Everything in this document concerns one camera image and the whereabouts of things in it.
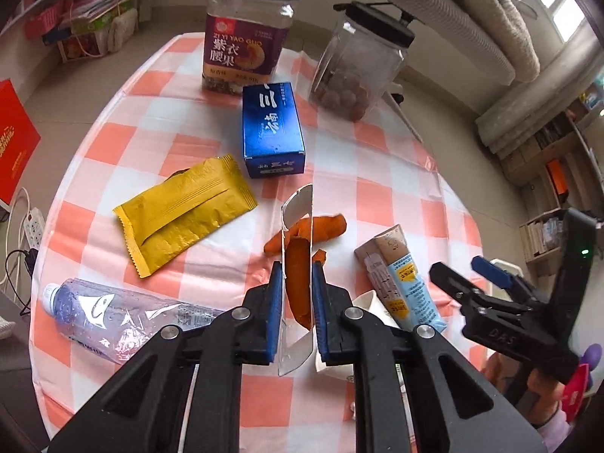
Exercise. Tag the curved orange peel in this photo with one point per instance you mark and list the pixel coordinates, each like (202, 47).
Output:
(300, 283)

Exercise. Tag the long orange peel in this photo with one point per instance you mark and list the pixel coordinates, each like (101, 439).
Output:
(326, 224)

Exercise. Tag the red paper bag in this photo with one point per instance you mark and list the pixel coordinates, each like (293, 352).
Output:
(14, 151)

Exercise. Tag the beige fleece blanket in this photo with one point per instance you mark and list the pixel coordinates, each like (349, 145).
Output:
(495, 23)

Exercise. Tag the purple label plastic jar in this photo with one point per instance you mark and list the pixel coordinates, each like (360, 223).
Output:
(245, 52)

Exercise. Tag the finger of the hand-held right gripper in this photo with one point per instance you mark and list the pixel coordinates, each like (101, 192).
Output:
(455, 285)
(488, 269)

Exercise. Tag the clear jar with black lid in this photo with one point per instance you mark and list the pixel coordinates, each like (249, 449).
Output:
(361, 56)

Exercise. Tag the orange white checked tablecloth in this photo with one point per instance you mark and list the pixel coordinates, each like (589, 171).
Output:
(141, 118)

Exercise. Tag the small orange peel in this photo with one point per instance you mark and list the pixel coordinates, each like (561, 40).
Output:
(320, 255)

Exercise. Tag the clear plastic packaging piece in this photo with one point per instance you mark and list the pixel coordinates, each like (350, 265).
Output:
(297, 204)

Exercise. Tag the white paper cup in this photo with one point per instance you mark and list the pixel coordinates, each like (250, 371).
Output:
(373, 304)

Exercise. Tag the orange flat box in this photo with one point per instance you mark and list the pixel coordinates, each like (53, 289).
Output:
(557, 181)

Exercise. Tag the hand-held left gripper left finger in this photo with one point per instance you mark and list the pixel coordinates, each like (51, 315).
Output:
(275, 314)

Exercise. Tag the wooden bookshelf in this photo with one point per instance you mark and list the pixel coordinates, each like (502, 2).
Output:
(528, 155)

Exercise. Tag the brown round snacks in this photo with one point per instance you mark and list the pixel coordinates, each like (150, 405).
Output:
(342, 96)

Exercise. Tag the white power strip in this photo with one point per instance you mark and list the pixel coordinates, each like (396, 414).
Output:
(33, 226)

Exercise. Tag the person's right hand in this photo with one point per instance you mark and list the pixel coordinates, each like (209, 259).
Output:
(549, 401)

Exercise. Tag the clear plastic bottle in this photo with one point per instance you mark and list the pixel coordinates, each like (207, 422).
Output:
(108, 314)

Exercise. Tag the blue cardboard box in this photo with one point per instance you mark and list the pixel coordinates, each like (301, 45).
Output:
(271, 122)

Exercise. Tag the yellow snack packet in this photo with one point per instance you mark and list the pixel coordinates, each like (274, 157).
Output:
(184, 212)

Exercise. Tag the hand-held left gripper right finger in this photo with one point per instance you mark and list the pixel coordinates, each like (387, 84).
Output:
(320, 314)

